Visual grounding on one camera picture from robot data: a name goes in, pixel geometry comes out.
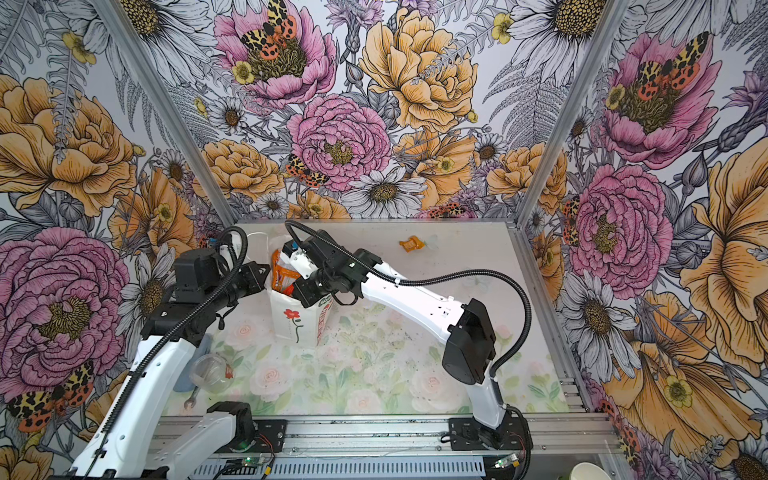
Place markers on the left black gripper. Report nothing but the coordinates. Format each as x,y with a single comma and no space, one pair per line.
257,283

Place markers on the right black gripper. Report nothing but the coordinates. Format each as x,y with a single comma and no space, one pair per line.
303,292

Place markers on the orange white snack bag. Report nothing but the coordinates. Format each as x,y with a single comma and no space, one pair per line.
283,276

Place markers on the white paper gift bag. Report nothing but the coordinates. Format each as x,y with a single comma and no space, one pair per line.
302,327

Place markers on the small orange snack packet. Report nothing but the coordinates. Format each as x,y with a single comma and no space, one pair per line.
411,244

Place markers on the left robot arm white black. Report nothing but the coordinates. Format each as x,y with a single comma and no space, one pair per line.
120,448

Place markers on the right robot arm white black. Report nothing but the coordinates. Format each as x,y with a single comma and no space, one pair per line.
463,328

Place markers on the clear plastic cup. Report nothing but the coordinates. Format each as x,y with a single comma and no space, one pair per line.
211,373

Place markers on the green circuit board left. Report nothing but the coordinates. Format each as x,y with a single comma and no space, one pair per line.
248,462

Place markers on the green circuit board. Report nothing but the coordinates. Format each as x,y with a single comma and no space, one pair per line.
248,462
509,461

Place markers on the green circuit board right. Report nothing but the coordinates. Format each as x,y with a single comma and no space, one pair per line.
509,461

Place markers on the white round bowl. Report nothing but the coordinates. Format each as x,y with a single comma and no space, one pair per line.
588,471

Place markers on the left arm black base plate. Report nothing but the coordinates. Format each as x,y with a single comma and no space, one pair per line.
261,436

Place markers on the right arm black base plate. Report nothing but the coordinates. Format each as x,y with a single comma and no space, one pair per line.
467,434

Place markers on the white ventilated cable duct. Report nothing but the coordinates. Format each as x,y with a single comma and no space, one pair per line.
429,466

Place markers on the aluminium frame rail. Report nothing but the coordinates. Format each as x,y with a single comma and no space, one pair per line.
570,433

